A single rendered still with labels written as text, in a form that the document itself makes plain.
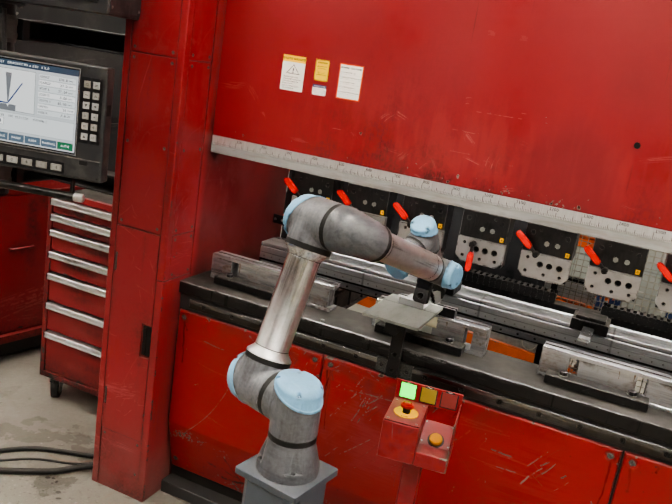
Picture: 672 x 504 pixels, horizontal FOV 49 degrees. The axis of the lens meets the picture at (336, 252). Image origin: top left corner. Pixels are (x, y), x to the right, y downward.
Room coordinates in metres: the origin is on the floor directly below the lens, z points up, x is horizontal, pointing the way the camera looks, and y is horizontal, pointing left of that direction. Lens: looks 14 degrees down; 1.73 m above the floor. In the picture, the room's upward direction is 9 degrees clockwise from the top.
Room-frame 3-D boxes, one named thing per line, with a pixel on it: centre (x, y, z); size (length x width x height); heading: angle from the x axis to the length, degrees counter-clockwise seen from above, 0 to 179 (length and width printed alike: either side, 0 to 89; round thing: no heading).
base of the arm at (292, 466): (1.59, 0.04, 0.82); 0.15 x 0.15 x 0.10
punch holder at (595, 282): (2.16, -0.83, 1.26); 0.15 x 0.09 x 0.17; 68
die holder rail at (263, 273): (2.59, 0.21, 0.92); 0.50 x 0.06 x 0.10; 68
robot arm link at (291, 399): (1.60, 0.04, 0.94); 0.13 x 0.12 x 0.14; 48
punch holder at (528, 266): (2.24, -0.64, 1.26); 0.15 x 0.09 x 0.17; 68
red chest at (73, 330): (3.28, 0.95, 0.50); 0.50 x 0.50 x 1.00; 68
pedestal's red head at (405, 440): (1.97, -0.32, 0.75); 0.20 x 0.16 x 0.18; 76
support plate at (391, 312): (2.24, -0.24, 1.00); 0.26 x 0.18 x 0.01; 158
